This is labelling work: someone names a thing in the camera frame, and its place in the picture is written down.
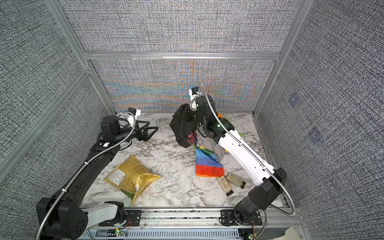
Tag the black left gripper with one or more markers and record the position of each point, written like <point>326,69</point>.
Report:
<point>143,136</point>

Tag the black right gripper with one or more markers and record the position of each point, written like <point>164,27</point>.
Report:
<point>188,112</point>

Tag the black cloth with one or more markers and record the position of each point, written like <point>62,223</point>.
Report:
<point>181,129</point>

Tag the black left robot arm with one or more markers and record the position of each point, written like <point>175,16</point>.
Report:
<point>61,216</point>

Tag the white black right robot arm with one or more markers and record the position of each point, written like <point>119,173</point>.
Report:
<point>269,182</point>

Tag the grey ribbed cloth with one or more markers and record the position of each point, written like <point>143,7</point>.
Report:
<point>208,146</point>

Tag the rainbow striped cloth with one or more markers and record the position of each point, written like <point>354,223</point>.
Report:
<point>206,165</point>

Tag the gold snack bag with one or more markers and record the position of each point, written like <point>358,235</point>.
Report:
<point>131,178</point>

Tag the glass jar black lid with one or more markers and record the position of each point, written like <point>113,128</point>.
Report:
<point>235,180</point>
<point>223,183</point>

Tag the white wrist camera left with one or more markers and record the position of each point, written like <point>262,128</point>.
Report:
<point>130,115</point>

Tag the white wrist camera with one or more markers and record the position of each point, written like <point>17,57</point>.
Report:
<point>130,115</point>
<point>194,92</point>

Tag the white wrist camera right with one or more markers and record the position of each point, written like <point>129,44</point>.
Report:
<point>194,92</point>

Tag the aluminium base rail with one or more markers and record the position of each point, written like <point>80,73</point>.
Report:
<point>202,224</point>

